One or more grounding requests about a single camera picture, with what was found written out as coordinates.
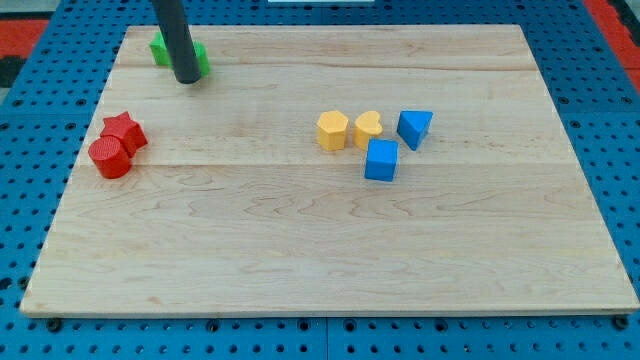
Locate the yellow hexagon block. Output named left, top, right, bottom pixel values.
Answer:
left=317, top=110, right=349, bottom=151

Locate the blue cube block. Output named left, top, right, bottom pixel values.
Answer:
left=364, top=138, right=399, bottom=182

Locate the yellow heart block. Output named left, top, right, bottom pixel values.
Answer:
left=353, top=110, right=383, bottom=151

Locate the light wooden board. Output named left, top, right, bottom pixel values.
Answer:
left=20, top=25, right=639, bottom=319

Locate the blue triangle block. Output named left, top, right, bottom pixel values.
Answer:
left=396, top=110, right=434, bottom=151

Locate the green block right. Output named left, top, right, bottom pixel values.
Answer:
left=194, top=42, right=210, bottom=77

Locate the green block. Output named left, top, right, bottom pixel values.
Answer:
left=194, top=42, right=210, bottom=77
left=149, top=32, right=171, bottom=67

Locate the red star block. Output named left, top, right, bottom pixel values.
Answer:
left=100, top=111, right=148, bottom=158

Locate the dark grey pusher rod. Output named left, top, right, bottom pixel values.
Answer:
left=151, top=0, right=201, bottom=84

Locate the green block left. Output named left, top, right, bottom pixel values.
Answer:
left=149, top=32, right=171, bottom=67

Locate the red cylinder block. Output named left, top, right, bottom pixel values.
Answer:
left=88, top=136, right=132, bottom=179

